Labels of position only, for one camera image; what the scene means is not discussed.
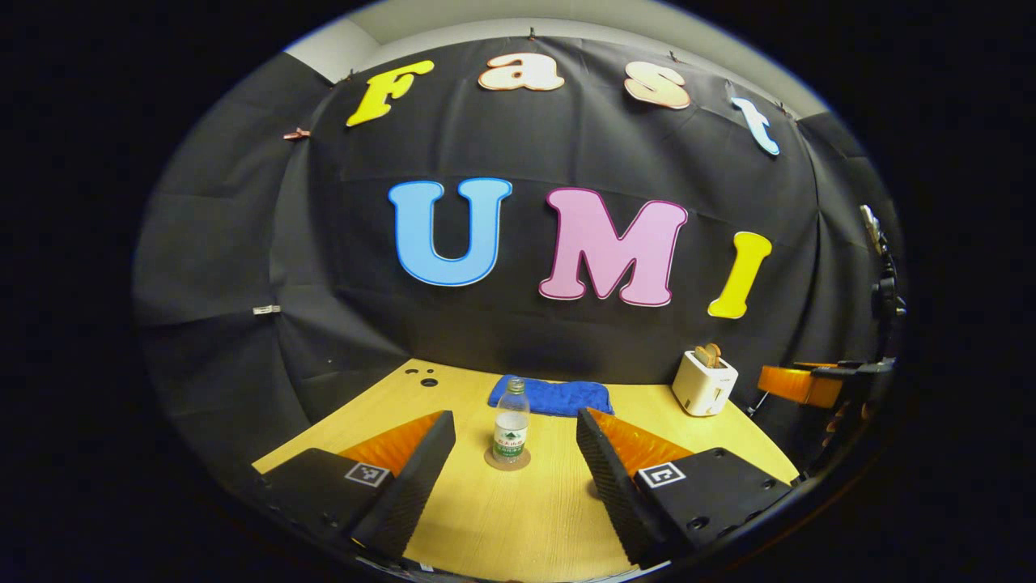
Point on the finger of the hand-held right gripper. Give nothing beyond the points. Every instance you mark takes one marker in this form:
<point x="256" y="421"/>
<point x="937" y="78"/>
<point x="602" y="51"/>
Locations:
<point x="797" y="387"/>
<point x="813" y="364"/>

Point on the clear plastic water bottle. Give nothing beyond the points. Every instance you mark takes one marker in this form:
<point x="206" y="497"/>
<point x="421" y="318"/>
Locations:
<point x="510" y="437"/>

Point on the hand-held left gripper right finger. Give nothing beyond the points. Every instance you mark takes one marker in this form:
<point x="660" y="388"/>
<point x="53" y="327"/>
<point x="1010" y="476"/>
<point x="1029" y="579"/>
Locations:
<point x="607" y="470"/>

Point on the black metal stand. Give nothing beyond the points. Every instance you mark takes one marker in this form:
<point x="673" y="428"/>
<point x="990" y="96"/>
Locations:
<point x="888" y="291"/>

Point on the white toaster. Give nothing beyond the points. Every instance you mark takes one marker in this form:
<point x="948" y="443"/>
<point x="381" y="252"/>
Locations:
<point x="700" y="389"/>

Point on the white clip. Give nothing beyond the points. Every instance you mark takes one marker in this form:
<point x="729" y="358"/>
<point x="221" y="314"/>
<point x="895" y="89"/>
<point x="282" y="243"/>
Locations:
<point x="265" y="309"/>

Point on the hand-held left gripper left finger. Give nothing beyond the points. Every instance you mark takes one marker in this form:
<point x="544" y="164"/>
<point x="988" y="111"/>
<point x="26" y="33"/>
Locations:
<point x="421" y="478"/>

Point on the round brown coaster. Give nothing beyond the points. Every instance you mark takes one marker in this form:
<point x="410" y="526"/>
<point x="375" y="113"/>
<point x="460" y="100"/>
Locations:
<point x="507" y="467"/>

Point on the folded blue towel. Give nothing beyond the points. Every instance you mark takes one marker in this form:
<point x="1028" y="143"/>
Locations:
<point x="566" y="397"/>

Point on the toast slice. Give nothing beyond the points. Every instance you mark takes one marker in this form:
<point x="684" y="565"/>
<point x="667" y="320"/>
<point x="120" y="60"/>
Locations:
<point x="715" y="353"/>
<point x="701" y="358"/>

